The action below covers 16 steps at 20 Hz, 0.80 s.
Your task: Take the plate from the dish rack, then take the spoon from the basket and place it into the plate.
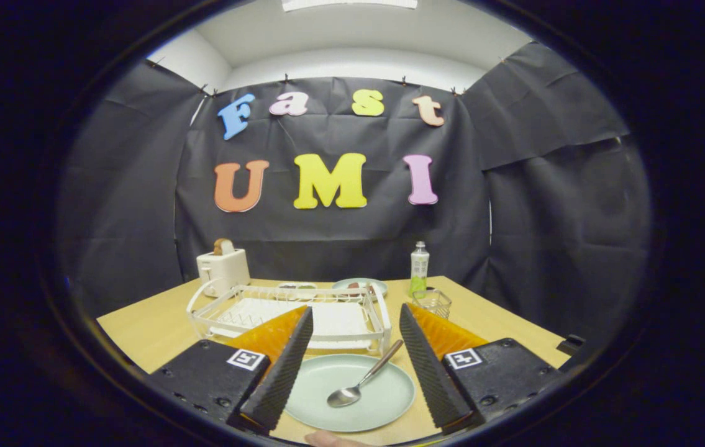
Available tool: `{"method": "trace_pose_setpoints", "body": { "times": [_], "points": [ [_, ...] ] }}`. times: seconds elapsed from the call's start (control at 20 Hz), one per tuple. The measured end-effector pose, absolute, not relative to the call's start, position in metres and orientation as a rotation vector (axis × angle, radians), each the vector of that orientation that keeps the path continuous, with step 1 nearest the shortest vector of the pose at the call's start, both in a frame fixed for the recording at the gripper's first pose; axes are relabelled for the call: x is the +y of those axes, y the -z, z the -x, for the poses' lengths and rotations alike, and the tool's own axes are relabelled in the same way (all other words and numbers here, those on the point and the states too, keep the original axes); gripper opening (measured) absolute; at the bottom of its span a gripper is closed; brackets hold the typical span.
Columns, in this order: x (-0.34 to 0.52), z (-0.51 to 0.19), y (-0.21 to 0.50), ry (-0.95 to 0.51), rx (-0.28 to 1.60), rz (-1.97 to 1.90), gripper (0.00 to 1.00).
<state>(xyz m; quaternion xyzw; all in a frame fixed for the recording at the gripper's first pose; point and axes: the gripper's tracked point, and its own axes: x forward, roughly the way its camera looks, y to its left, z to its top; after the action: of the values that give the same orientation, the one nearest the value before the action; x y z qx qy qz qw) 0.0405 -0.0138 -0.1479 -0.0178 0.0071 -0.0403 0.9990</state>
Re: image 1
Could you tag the small green plate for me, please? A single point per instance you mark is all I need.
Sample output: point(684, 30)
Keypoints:
point(340, 284)

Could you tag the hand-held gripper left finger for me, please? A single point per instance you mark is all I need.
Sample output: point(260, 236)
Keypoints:
point(281, 372)

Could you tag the long ceiling light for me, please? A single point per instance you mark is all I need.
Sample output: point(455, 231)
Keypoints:
point(349, 4)

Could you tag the white toaster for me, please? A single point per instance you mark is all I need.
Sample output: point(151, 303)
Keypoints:
point(225, 270)

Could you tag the black backdrop cloth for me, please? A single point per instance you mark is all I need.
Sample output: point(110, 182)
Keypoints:
point(141, 186)

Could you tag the red-brown food pieces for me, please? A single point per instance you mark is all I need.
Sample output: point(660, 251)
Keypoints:
point(355, 287)

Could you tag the small dish dark food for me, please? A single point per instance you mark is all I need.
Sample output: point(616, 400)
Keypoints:
point(296, 286)

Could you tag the brown bread slice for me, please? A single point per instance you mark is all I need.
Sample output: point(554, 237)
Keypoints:
point(223, 246)

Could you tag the clear bottle green label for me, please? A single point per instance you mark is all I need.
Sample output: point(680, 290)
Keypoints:
point(419, 267)

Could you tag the light green plate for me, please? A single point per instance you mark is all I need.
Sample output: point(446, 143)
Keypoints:
point(383, 397)

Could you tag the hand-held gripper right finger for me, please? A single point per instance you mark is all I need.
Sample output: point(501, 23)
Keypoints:
point(430, 372)

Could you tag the black angular object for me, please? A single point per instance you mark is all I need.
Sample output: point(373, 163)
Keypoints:
point(571, 344)

